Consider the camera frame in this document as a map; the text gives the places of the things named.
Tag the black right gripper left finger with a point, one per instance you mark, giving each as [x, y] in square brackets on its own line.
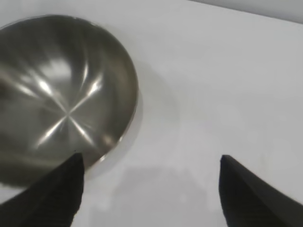
[54, 196]

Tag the stainless steel mixing bowl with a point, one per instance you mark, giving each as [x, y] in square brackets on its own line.
[61, 94]

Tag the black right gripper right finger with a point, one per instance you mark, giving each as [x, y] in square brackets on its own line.
[248, 201]

